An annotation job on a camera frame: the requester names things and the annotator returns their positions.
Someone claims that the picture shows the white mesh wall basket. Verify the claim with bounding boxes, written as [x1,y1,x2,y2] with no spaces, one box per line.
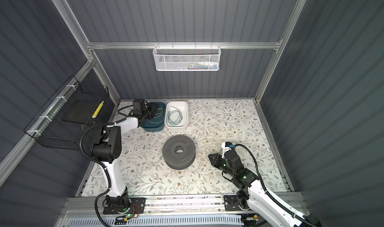
[153,44,222,71]

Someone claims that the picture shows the green cable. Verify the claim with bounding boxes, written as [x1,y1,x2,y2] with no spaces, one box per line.
[167,106,183,127]

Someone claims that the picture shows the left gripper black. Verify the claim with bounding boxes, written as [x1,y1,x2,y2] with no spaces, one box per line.
[141,102,158,120]

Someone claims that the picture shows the grey perforated cable spool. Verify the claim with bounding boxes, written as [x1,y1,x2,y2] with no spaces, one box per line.
[162,135,196,170]

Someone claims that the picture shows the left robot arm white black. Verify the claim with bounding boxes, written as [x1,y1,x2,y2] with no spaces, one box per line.
[91,98,158,210]

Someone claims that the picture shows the white slotted cable duct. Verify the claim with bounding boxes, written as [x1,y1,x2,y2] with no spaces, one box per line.
[67,214,244,227]

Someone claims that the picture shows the items inside white basket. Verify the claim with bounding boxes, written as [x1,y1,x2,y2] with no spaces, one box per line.
[174,61,220,70]

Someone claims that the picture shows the white plastic bin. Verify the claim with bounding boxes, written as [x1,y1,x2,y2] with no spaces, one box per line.
[165,101,189,132]

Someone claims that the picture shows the yellow marker pen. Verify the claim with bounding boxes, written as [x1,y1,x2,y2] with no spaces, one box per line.
[92,101,104,119]

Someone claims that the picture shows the teal plastic bin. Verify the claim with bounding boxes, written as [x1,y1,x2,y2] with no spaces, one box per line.
[142,102,166,133]

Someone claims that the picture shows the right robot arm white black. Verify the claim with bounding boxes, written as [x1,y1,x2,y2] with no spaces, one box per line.
[208,150,322,227]

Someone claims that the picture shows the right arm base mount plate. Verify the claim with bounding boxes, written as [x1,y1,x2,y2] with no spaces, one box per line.
[223,195,255,213]

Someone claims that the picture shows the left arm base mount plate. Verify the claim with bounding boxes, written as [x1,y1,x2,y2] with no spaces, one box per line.
[103,196,146,215]

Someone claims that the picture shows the black wire wall basket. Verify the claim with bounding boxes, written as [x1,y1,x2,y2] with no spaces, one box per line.
[24,75,109,150]

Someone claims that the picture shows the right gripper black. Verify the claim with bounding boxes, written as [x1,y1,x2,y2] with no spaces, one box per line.
[208,152,235,178]

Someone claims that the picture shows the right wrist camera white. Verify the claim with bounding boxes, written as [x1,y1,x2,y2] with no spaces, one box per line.
[222,142,235,159]

